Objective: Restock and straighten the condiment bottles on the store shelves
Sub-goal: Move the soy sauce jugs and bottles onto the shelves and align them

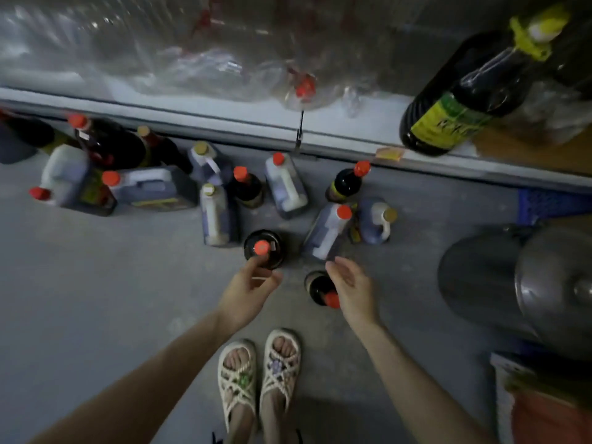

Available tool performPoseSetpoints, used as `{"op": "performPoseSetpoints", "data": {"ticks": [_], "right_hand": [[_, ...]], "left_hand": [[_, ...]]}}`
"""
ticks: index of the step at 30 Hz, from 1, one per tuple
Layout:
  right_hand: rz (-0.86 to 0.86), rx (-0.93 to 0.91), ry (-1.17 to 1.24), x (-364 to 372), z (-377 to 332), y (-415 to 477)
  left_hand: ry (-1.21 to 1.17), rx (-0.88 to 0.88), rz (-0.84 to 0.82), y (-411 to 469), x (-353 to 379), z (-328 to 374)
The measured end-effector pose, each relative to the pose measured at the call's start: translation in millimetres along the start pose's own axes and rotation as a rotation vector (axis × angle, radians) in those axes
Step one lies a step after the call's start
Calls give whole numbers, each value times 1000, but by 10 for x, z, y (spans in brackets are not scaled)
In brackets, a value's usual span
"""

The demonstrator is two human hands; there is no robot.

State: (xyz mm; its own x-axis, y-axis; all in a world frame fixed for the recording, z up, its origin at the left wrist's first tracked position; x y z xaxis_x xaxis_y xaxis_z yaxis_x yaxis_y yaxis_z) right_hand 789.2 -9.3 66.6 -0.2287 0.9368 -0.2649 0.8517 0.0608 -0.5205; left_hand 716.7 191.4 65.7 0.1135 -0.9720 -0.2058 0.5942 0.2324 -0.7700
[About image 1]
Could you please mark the person's left forearm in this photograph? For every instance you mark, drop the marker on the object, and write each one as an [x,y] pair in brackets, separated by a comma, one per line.
[129,388]

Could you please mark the person's left beige sandal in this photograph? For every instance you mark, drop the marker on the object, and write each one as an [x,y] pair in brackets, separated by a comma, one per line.
[238,383]

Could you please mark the person's right forearm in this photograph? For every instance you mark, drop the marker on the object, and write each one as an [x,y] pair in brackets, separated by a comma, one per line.
[416,388]

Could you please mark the pack of clear empty bottles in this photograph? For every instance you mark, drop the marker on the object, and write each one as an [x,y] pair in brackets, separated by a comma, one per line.
[185,41]

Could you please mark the person's right hand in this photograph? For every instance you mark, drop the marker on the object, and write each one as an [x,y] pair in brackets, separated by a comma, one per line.
[356,296]

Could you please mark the group of bottles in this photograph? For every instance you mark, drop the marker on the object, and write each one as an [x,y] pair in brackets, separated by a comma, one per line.
[148,185]

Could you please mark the person's left hand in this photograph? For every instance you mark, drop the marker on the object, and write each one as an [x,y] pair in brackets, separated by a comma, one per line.
[248,296]

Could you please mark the grey floor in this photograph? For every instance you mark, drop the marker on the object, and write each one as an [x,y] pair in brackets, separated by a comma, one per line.
[92,300]

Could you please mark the stack of red packets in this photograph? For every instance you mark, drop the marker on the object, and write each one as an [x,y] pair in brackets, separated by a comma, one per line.
[555,416]

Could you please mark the blue plastic crate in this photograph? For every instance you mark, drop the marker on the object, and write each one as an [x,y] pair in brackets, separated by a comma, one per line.
[555,206]

